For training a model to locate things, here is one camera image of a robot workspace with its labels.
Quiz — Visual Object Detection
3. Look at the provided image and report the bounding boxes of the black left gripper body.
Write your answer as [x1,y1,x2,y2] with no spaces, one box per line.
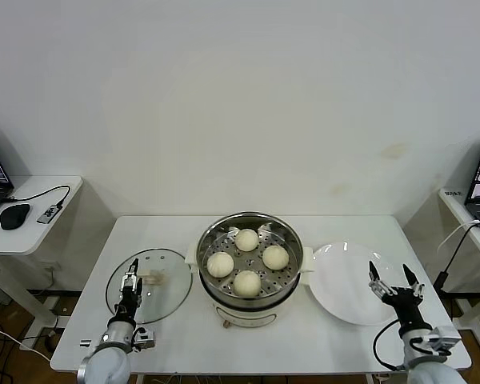
[114,287,144,322]

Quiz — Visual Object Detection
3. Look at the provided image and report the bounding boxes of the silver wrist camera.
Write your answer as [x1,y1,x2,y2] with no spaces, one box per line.
[422,326,461,355]
[132,326,157,353]

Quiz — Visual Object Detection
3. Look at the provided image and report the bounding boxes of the small grey usb hub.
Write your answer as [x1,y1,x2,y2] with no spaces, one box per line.
[36,202,62,226]

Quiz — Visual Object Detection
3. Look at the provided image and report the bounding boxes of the white floor cable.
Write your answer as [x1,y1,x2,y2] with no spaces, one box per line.
[0,321,39,354]

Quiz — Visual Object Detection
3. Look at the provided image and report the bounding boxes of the black computer mouse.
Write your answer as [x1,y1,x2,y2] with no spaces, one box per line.
[0,203,31,231]

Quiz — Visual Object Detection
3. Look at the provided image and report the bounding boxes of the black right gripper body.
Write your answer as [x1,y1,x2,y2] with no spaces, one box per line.
[385,285,434,332]

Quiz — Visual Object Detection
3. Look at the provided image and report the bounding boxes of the black usb hub cable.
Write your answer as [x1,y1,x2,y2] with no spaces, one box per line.
[0,184,71,210]

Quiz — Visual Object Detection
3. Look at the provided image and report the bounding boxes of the stainless steel steamer basket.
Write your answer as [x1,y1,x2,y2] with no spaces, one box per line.
[185,211,318,302]

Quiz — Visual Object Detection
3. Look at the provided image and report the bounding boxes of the white steamed baozi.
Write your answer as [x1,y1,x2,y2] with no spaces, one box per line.
[234,228,260,253]
[233,270,262,298]
[206,251,235,279]
[262,244,291,270]

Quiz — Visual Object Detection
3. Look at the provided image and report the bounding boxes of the round glass pot lid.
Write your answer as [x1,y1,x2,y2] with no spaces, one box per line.
[105,247,194,326]

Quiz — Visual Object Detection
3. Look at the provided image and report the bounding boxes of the white round plate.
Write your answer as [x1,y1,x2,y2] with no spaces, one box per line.
[308,242,405,326]

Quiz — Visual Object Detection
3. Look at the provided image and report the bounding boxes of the black laptop power cable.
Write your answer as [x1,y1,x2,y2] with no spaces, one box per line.
[432,223,480,295]

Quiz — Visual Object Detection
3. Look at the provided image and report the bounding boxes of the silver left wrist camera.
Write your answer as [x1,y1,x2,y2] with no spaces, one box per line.
[132,326,157,353]

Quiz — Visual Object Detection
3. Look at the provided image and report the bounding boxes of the white laptop cable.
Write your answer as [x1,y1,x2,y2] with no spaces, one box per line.
[437,218,480,253]

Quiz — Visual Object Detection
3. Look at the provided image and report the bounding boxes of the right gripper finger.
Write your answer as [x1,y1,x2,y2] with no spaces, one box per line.
[367,261,394,302]
[401,262,426,300]

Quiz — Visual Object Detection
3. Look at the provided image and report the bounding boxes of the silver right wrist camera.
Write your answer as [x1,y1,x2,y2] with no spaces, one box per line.
[422,326,461,355]

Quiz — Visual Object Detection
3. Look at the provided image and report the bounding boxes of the cream electric cooker pot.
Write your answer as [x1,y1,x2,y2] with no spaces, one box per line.
[199,271,305,330]

